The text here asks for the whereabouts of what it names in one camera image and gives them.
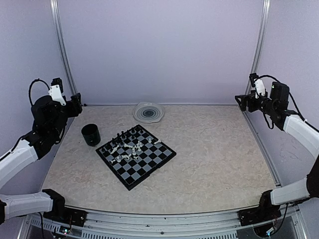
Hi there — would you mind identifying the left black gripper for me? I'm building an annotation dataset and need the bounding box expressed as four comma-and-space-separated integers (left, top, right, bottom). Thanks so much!
49, 93, 82, 138

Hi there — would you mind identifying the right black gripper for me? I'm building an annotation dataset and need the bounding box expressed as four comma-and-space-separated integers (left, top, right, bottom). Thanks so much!
235, 90, 277, 115

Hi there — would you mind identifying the aluminium frame post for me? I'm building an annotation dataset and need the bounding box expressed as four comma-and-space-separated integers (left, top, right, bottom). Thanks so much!
50, 0, 78, 95
243, 0, 271, 100

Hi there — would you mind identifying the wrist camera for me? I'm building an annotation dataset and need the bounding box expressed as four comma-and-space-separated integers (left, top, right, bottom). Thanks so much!
48, 78, 66, 106
249, 73, 266, 99

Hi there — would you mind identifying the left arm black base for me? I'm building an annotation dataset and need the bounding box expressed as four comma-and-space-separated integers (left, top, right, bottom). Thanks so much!
42, 189, 87, 227

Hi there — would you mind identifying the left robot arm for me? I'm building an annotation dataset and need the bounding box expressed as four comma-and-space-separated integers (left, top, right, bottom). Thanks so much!
0, 93, 82, 223

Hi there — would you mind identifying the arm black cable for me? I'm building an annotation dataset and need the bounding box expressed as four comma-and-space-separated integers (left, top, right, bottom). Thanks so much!
259, 74, 307, 130
28, 78, 52, 107

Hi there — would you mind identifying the right aluminium frame post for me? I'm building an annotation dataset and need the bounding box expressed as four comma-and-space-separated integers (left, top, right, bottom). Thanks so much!
243, 0, 271, 100

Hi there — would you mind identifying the black plastic cup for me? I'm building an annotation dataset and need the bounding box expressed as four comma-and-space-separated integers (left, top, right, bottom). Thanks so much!
81, 123, 101, 146

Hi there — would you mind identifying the black white chess board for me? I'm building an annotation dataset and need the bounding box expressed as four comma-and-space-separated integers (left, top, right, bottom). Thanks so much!
96, 124, 176, 191

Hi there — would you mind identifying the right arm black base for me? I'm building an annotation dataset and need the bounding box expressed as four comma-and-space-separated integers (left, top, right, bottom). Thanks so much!
238, 190, 292, 226

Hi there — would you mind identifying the left aluminium frame post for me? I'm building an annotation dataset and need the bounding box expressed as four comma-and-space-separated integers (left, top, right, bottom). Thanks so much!
50, 0, 78, 95

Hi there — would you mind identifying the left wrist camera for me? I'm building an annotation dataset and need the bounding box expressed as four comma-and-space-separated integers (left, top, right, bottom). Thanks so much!
48, 78, 66, 106

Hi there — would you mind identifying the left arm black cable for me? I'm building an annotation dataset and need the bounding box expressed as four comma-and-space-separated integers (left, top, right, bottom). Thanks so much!
28, 78, 52, 107

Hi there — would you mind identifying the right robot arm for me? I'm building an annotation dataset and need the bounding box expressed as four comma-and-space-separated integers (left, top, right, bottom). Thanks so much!
235, 79, 319, 221

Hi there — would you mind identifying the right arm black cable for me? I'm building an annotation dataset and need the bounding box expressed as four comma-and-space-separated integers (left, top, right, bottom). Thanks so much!
259, 74, 307, 130

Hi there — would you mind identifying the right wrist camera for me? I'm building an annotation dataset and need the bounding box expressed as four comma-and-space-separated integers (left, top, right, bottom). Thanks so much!
249, 73, 266, 99

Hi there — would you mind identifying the front aluminium rail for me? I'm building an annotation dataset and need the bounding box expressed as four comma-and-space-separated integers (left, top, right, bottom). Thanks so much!
17, 209, 307, 239

